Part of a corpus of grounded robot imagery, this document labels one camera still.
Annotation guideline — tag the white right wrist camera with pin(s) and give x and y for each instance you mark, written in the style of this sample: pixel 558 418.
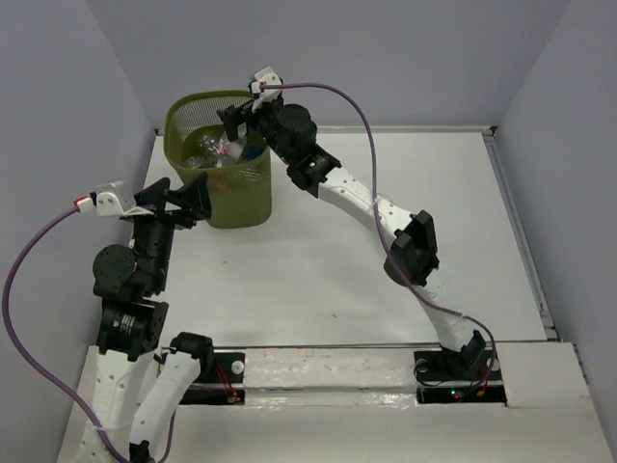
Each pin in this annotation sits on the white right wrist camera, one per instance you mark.
pixel 265 87

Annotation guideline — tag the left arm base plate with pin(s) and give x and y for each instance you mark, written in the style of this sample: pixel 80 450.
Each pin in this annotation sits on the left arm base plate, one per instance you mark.
pixel 222 385

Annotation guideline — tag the red cap crushed bottle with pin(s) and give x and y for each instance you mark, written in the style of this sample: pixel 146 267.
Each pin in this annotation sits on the red cap crushed bottle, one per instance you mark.
pixel 228 153

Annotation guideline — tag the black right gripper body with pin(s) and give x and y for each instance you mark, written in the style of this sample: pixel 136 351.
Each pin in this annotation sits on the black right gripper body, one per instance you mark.
pixel 272 110

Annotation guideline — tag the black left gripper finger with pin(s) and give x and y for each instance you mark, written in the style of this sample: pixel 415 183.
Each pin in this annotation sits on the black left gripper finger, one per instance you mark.
pixel 154 197
pixel 191 201

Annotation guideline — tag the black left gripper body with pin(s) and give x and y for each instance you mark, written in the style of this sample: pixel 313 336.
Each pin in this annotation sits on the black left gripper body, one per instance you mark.
pixel 155 231

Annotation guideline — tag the green label plastic bottle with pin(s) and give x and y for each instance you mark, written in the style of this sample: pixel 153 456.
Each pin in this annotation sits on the green label plastic bottle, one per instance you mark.
pixel 206 151

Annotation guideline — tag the olive green mesh bin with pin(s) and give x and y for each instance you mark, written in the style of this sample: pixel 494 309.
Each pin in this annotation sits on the olive green mesh bin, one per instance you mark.
pixel 193 113

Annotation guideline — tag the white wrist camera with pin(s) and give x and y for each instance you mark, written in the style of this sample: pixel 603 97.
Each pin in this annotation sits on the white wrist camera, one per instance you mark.
pixel 265 87
pixel 111 199

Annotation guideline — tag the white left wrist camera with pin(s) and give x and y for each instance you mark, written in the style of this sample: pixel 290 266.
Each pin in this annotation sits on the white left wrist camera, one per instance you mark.
pixel 111 199

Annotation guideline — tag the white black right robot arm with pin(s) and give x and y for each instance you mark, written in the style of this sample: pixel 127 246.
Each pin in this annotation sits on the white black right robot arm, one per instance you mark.
pixel 409 238

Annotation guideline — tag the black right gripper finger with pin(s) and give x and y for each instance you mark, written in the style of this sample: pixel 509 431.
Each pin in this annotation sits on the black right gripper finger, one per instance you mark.
pixel 236 121
pixel 258 126

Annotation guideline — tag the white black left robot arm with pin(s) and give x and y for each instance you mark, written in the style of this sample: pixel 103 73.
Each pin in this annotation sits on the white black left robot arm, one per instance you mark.
pixel 122 427

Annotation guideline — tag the orange juice bottle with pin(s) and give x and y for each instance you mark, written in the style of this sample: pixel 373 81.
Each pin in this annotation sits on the orange juice bottle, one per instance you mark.
pixel 225 180

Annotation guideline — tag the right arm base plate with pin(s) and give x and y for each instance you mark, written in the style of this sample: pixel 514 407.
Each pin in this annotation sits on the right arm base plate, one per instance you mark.
pixel 437 382

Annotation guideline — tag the blue label water bottle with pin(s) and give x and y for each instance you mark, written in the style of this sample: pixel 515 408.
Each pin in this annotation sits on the blue label water bottle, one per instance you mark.
pixel 252 149

